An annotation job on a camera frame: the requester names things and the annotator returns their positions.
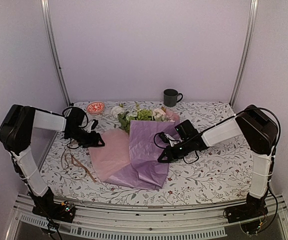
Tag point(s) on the dark grey metal mug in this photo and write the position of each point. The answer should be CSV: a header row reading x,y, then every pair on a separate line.
x,y
171,97

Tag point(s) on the front aluminium rail base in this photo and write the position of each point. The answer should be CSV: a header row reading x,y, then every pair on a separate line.
x,y
125,222

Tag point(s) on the aluminium frame post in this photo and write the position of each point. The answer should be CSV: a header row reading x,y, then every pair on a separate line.
x,y
53,49
246,48

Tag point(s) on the green white flower sprig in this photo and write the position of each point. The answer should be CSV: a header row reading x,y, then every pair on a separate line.
x,y
138,114

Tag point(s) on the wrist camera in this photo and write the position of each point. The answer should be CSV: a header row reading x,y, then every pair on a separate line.
x,y
167,139
92,125

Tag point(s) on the white rose long stem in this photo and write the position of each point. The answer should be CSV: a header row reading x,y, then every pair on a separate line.
x,y
117,112

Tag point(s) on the right aluminium frame post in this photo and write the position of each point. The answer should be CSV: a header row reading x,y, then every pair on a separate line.
x,y
246,48

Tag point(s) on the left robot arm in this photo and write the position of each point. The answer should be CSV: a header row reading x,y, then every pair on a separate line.
x,y
15,136

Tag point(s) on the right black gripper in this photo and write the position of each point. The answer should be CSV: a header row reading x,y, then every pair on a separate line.
x,y
170,158

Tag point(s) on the beige raffia ribbon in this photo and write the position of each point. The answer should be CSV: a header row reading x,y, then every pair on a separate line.
x,y
68,160

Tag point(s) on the purple pink wrapping paper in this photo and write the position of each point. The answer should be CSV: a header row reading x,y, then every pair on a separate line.
x,y
130,159

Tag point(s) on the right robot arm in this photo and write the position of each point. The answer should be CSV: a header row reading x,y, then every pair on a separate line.
x,y
261,129

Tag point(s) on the left aluminium frame post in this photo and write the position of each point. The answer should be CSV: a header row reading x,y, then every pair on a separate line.
x,y
53,49

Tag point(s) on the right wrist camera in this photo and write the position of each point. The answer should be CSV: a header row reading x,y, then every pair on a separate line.
x,y
167,139

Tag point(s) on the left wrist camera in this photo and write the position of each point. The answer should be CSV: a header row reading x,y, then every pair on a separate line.
x,y
92,125

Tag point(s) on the pink rose stem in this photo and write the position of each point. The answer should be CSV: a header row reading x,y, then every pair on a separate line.
x,y
162,115

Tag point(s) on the red patterned ceramic bowl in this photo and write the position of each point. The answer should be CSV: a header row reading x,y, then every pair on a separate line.
x,y
95,108

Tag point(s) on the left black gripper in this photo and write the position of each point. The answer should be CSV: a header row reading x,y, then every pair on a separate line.
x,y
94,141

